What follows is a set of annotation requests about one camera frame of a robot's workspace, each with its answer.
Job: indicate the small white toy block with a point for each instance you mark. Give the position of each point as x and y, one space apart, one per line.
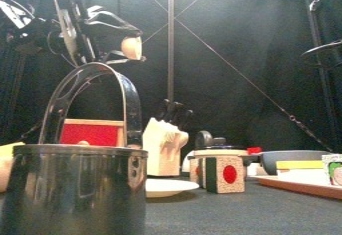
256 169

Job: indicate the cream wooden knife block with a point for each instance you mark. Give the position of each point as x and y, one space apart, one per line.
162 149

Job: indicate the cream rounded toy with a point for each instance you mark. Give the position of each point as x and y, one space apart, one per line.
6 174

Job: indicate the wooden tray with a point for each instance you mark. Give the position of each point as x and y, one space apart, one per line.
303 187

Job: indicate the vertical metal frame pole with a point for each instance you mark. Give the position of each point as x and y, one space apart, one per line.
172 45

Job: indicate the white plate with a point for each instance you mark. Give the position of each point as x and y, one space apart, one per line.
168 186

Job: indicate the black pot lid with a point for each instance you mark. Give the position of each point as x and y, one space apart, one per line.
205 139

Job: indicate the yellow toy piece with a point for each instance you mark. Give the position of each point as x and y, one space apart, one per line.
10 149

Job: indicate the sushi cube red dot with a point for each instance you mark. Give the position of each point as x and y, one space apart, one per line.
225 175

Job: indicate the sushi roll green filling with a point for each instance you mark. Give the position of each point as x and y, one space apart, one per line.
335 170

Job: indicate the dark slanted frame pole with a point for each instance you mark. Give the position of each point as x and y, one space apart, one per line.
319 79

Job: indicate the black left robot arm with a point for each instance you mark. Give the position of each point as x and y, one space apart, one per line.
28 32

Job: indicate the red box wooden frame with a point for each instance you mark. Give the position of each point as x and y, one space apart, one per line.
92 134

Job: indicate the white round toy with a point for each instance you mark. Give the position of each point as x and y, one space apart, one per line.
188 162

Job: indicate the cream toy egg half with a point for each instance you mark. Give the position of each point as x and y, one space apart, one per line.
84 142
133 48

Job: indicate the grey toy pan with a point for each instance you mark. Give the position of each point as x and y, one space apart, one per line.
289 159

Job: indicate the small red toy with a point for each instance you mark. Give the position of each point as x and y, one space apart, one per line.
255 150

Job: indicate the yellow toy block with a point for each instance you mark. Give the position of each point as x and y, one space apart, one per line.
299 164

